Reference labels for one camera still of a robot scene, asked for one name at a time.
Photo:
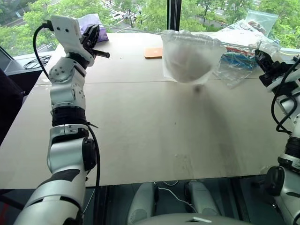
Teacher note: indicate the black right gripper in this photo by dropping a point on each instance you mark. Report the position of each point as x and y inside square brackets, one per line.
[273, 72]

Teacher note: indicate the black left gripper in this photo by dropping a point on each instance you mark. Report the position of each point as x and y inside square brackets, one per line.
[87, 38]

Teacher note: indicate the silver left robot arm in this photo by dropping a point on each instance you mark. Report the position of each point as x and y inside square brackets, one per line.
[63, 93]

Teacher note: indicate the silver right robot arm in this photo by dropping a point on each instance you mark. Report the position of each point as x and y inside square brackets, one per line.
[289, 192]

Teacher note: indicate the purple plastic bag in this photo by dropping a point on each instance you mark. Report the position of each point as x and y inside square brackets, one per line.
[104, 34]

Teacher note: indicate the clear bag with colourful items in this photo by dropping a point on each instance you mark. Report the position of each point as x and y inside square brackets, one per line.
[236, 68]

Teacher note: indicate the clear zip bag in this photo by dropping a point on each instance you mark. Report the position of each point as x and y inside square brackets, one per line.
[260, 21]

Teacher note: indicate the clear bag with printed packs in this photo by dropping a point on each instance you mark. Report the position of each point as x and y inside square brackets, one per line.
[236, 30]

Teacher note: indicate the orange flat pad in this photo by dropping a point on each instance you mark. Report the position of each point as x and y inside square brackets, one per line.
[153, 52]

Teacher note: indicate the grey side ledge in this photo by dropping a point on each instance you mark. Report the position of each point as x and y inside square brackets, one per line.
[21, 64]

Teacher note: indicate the grey rounded robot leg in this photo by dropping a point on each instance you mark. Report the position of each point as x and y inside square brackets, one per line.
[140, 201]
[202, 197]

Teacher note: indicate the grey robot torso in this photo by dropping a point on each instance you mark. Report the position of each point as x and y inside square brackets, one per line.
[187, 219]

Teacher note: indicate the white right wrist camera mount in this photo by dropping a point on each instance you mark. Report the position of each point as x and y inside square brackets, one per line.
[275, 88]

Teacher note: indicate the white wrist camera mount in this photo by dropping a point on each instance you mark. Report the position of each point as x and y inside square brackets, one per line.
[275, 88]
[65, 35]

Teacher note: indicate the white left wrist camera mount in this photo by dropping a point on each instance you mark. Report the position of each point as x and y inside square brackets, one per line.
[65, 35]

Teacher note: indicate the dark window frame post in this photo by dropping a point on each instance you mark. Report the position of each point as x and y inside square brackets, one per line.
[173, 14]

